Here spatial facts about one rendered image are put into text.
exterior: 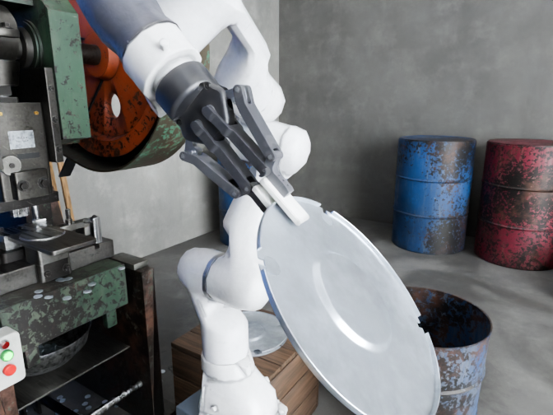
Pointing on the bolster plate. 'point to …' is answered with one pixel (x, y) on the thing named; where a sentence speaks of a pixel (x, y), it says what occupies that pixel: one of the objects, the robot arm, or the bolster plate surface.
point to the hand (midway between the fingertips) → (280, 202)
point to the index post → (95, 228)
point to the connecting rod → (8, 53)
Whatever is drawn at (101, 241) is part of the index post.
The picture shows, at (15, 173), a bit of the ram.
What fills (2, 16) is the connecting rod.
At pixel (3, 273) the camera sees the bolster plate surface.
